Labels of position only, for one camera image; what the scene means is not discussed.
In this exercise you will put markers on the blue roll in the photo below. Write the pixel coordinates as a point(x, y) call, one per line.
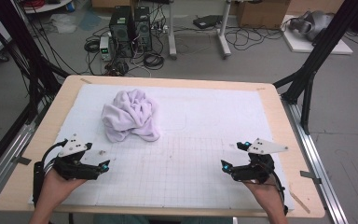
point(70, 6)

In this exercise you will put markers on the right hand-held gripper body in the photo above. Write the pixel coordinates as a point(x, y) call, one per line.
point(254, 171)

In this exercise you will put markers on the black flat box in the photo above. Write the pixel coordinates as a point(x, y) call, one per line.
point(206, 21)

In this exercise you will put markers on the clear plastic sheet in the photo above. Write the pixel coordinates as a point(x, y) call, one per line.
point(63, 24)

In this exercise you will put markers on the aluminium rail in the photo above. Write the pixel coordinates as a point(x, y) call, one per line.
point(12, 146)
point(317, 165)

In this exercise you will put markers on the grey tape piece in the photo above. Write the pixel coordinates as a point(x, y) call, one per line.
point(309, 175)

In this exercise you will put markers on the low cardboard box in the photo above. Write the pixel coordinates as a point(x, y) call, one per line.
point(112, 3)

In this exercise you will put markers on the thin wooden stick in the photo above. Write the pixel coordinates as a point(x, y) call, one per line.
point(300, 201)

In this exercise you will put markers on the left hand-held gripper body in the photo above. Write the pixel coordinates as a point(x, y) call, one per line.
point(74, 169)

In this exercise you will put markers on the pale pink towel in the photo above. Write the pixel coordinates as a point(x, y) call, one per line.
point(130, 115)

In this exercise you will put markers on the person's right hand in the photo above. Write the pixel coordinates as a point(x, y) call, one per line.
point(267, 193)

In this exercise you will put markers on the white grid mat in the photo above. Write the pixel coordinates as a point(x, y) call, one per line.
point(199, 124)

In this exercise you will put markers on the person's left hand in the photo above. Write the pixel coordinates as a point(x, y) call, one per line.
point(57, 186)

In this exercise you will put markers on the white power supply unit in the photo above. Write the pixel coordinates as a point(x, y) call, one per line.
point(105, 48)

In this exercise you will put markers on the black computer tower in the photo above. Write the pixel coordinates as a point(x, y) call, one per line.
point(121, 28)
point(143, 29)

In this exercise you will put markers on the black tape piece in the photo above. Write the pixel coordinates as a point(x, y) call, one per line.
point(23, 160)

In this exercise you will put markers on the white stand leg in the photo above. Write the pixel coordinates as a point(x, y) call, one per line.
point(223, 37)
point(172, 34)

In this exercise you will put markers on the white floor board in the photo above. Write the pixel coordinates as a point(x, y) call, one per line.
point(301, 46)

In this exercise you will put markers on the large cardboard box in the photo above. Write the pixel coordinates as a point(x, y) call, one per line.
point(262, 14)

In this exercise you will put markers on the grey rounded device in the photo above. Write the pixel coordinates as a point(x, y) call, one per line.
point(313, 23)

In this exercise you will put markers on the white round table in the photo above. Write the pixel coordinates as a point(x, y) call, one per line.
point(46, 6)

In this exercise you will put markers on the black metal frame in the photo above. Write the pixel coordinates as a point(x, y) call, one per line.
point(320, 53)
point(24, 46)

